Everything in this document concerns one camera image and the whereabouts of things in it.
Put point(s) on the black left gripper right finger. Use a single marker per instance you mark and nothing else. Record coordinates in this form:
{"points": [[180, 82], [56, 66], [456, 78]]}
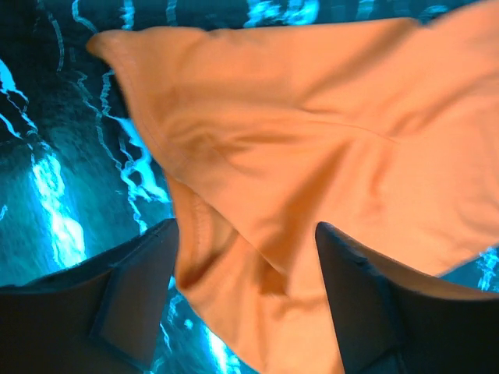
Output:
{"points": [[390, 318]]}

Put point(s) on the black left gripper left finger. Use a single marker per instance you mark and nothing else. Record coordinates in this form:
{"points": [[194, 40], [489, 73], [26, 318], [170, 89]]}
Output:
{"points": [[100, 316]]}

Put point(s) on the orange t shirt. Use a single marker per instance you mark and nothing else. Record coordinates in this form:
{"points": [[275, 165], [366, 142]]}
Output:
{"points": [[387, 129]]}

